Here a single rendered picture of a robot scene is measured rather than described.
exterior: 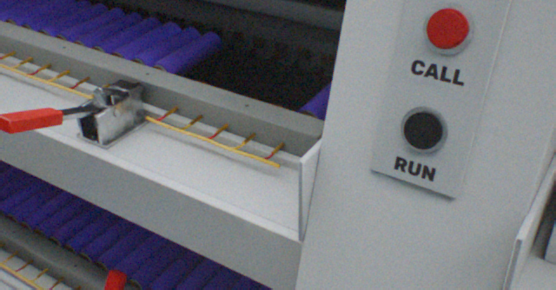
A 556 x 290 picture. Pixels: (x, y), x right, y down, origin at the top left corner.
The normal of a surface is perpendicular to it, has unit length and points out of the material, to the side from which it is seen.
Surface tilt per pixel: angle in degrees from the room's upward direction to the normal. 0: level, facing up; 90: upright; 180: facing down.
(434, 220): 90
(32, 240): 17
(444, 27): 90
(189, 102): 107
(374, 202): 90
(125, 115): 90
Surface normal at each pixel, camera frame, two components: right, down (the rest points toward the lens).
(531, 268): -0.02, -0.83
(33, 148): -0.54, 0.47
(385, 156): -0.52, 0.21
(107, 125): 0.84, 0.29
